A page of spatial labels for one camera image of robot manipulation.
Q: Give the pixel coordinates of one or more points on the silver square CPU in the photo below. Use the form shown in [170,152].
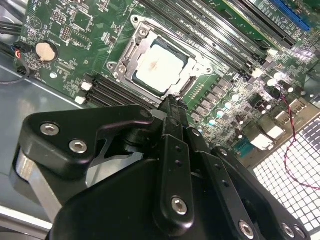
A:
[157,67]

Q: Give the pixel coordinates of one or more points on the metal socket cover frame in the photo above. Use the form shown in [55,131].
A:
[140,41]

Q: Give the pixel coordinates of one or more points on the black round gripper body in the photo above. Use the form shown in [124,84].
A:
[112,205]

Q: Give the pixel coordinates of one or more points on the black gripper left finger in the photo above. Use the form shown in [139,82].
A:
[75,127]

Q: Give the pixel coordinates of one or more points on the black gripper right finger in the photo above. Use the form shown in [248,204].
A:
[225,175]

